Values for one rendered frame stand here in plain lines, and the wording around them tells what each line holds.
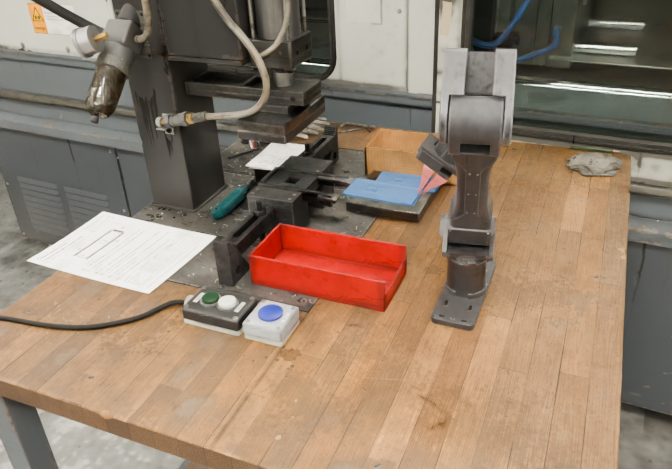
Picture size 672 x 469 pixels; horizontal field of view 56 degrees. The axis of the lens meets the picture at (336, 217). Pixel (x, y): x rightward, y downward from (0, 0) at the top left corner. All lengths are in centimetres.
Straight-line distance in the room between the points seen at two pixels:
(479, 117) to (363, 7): 105
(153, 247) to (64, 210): 167
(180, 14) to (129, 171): 138
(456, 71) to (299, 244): 51
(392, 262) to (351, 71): 87
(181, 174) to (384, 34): 73
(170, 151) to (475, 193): 69
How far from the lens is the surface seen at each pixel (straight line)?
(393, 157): 147
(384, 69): 185
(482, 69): 88
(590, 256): 125
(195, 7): 123
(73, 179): 282
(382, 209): 132
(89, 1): 243
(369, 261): 116
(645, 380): 211
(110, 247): 134
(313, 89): 123
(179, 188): 141
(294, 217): 124
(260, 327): 100
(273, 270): 111
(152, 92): 134
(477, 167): 89
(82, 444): 225
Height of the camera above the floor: 155
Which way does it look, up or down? 29 degrees down
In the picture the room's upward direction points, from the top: 3 degrees counter-clockwise
